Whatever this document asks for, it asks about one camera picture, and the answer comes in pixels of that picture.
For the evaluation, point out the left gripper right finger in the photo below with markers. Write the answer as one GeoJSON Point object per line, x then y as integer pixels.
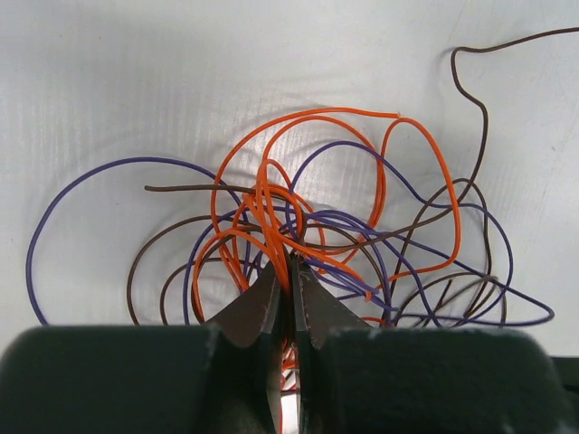
{"type": "Point", "coordinates": [355, 378]}

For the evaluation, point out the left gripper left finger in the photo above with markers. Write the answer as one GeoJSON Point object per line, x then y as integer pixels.
{"type": "Point", "coordinates": [219, 377]}

